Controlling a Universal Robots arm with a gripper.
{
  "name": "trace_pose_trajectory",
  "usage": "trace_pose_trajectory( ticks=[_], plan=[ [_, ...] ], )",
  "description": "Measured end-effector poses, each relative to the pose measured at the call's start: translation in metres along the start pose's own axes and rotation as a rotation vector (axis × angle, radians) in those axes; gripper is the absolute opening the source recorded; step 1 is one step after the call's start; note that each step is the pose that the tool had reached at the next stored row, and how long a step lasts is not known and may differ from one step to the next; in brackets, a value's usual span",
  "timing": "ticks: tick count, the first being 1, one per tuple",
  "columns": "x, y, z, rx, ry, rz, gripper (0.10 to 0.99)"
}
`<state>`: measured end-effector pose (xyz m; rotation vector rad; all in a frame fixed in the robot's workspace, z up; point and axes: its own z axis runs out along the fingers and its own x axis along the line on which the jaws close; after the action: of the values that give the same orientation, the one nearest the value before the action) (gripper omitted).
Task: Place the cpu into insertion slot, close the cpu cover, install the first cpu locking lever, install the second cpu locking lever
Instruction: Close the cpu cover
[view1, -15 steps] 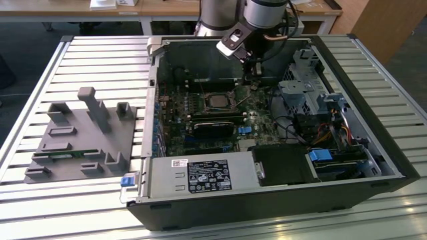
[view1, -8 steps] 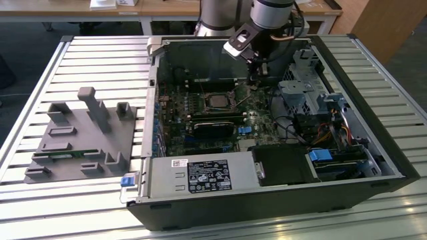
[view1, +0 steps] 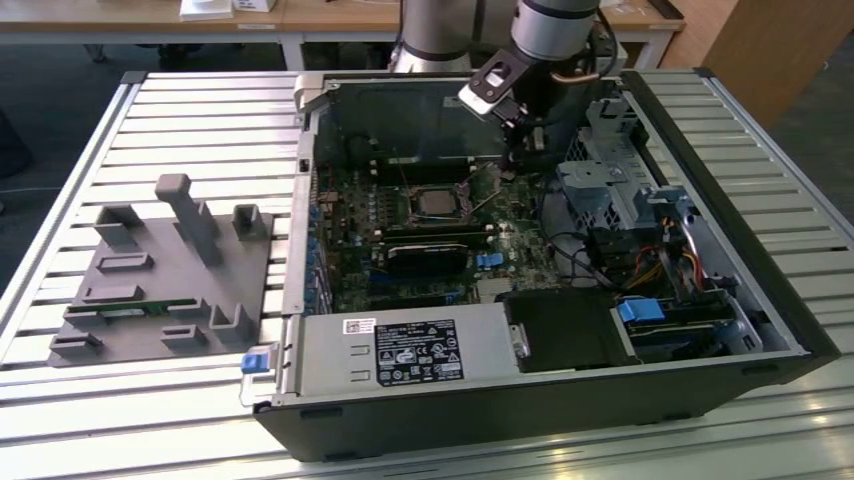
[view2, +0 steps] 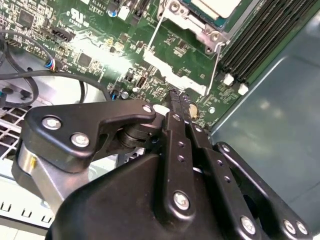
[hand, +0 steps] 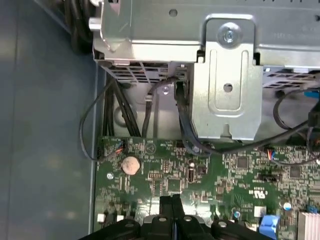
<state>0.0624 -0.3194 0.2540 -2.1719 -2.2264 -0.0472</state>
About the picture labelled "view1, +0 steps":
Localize black plastic shroud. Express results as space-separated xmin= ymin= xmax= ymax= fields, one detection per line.
xmin=496 ymin=289 xmax=635 ymax=374

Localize silver square CPU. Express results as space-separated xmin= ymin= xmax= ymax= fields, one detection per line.
xmin=417 ymin=189 xmax=463 ymax=217

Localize black open PC case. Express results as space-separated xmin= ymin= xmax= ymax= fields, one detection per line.
xmin=249 ymin=68 xmax=840 ymax=464

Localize silver power supply unit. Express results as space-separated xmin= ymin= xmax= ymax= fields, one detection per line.
xmin=292 ymin=302 xmax=523 ymax=396

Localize green motherboard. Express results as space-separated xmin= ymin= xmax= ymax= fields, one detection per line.
xmin=302 ymin=159 xmax=555 ymax=314

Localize black RAM slot bank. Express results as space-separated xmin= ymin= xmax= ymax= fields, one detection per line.
xmin=379 ymin=155 xmax=472 ymax=185

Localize green RAM stick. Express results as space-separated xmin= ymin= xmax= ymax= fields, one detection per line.
xmin=98 ymin=298 xmax=201 ymax=317

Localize CPU socket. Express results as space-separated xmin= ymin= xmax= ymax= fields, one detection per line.
xmin=404 ymin=183 xmax=476 ymax=225

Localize wooden desk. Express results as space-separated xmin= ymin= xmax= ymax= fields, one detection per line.
xmin=0 ymin=0 xmax=687 ymax=71

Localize coloured wire bundle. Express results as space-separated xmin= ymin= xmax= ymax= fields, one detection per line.
xmin=625 ymin=214 xmax=707 ymax=296

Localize black installed RAM stick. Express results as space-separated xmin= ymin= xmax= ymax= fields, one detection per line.
xmin=380 ymin=225 xmax=485 ymax=238

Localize blue disk carrier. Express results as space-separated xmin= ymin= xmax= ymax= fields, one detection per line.
xmin=616 ymin=297 xmax=665 ymax=326

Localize metal drive cage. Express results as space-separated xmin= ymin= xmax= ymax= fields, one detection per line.
xmin=556 ymin=97 xmax=688 ymax=231

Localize silver case handle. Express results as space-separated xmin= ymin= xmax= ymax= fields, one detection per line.
xmin=292 ymin=72 xmax=334 ymax=115

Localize metal socket cover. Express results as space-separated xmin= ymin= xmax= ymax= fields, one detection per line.
xmin=464 ymin=162 xmax=507 ymax=214

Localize black cable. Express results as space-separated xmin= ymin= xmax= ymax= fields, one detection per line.
xmin=539 ymin=229 xmax=615 ymax=291

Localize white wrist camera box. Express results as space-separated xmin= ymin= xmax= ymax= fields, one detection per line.
xmin=456 ymin=49 xmax=529 ymax=123

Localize wooden cabinet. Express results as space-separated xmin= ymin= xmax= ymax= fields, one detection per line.
xmin=659 ymin=0 xmax=854 ymax=129

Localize black graphics card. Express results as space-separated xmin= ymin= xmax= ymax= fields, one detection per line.
xmin=383 ymin=242 xmax=472 ymax=279

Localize gray parts rack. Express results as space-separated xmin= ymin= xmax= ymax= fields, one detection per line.
xmin=46 ymin=173 xmax=278 ymax=369

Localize silver chipset heatsink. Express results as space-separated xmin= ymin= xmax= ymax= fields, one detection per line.
xmin=476 ymin=278 xmax=519 ymax=301

